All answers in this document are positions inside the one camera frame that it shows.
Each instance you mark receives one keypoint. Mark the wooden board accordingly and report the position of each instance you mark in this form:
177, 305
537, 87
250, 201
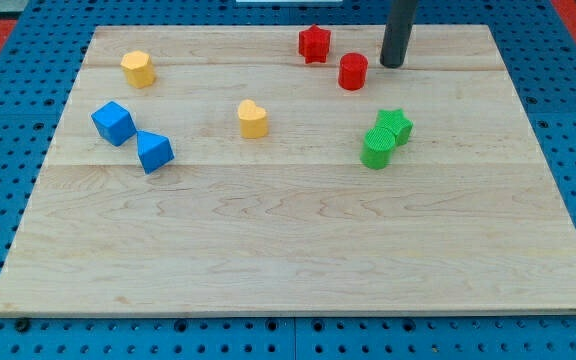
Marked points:
466, 219

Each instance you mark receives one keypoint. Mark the red star block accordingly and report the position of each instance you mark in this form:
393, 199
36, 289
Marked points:
314, 44

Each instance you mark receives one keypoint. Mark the yellow heart block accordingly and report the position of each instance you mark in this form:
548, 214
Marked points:
253, 120

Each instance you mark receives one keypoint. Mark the green star block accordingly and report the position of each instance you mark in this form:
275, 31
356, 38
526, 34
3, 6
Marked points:
397, 123

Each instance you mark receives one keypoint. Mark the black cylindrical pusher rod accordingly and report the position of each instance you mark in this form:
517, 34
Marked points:
397, 32

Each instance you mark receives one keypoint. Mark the blue cube block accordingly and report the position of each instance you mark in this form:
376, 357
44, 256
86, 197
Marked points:
114, 123

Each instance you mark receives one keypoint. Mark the blue triangle block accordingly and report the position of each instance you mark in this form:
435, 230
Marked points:
154, 150

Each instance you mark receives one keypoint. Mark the yellow hexagon block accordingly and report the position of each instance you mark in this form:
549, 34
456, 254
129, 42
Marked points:
138, 69

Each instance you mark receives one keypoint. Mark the red cylinder block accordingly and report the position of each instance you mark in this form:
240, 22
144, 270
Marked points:
352, 71

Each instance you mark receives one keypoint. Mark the green cylinder block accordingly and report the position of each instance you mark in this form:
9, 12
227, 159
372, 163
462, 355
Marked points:
378, 146

